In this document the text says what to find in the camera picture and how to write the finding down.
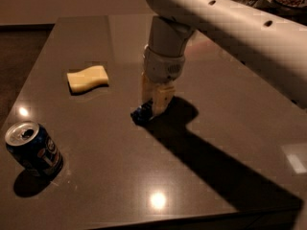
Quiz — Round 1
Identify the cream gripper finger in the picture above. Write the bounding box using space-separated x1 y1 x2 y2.
141 74 154 103
152 82 176 116

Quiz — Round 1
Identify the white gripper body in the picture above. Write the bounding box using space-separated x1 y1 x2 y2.
143 46 185 83

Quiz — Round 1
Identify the blue rxbar wrapper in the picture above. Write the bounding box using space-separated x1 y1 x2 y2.
130 100 154 126

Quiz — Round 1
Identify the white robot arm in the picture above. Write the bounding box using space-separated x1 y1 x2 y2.
142 0 307 116

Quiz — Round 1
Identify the yellow sponge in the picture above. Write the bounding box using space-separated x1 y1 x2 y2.
67 65 109 94

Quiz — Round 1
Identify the blue soda can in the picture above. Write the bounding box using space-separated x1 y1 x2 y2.
5 121 63 178

